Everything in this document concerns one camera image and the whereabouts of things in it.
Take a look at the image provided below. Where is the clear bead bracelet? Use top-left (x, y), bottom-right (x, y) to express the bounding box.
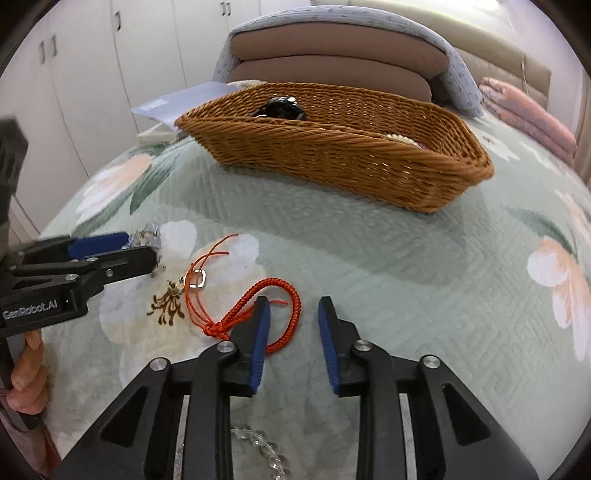
top-left (230, 426), bottom-right (293, 478)

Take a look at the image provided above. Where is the brown wicker basket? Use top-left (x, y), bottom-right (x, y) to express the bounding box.
top-left (175, 82), bottom-right (495, 213)

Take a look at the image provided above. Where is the cream bead bracelet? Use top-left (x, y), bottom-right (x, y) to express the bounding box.
top-left (385, 132), bottom-right (429, 150)

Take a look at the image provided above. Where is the cream fluffy cloth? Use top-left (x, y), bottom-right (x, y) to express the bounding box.
top-left (228, 80), bottom-right (266, 89)

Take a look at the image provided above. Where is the purple book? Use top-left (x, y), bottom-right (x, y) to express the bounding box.
top-left (130, 82), bottom-right (238, 128)

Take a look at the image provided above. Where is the left hand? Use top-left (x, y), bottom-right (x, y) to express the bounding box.
top-left (6, 330), bottom-right (49, 415)

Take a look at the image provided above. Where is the red braided cord bracelet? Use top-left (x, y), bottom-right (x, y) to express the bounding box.
top-left (202, 276), bottom-right (303, 355)

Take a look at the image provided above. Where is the crystal bead chain bracelet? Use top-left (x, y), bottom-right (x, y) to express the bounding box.
top-left (121, 220), bottom-right (167, 278)

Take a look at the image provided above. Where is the thin red string ring bracelet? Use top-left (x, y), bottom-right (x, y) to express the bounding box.
top-left (182, 233), bottom-right (242, 331)

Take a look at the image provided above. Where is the black wrist watch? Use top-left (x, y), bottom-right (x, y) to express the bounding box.
top-left (252, 96), bottom-right (307, 121)

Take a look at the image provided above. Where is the folded brown blue quilt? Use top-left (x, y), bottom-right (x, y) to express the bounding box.
top-left (212, 5), bottom-right (482, 117)

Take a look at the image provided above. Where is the floral green bedspread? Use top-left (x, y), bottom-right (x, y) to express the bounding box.
top-left (43, 114), bottom-right (590, 479)

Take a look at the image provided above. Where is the white book underneath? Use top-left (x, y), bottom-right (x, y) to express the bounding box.
top-left (136, 123), bottom-right (182, 146)

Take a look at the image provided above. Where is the white wardrobe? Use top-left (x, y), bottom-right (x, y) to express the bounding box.
top-left (1, 1), bottom-right (287, 243)

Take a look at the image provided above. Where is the folded pink blanket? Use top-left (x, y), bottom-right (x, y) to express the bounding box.
top-left (479, 77), bottom-right (577, 167)

